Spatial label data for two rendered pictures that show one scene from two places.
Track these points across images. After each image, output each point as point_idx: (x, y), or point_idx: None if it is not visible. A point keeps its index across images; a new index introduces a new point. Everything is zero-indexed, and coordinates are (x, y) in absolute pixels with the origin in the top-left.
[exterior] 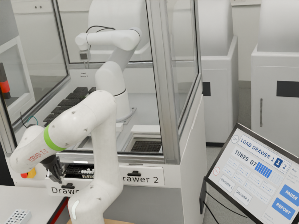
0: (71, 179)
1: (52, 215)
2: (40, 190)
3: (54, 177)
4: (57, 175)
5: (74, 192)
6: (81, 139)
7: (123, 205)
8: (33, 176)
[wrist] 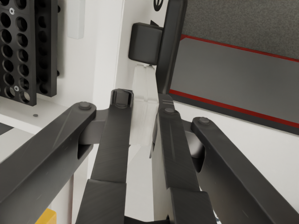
0: (111, 32)
1: (219, 113)
2: (86, 167)
3: (269, 199)
4: (183, 150)
5: (155, 23)
6: None
7: None
8: (48, 214)
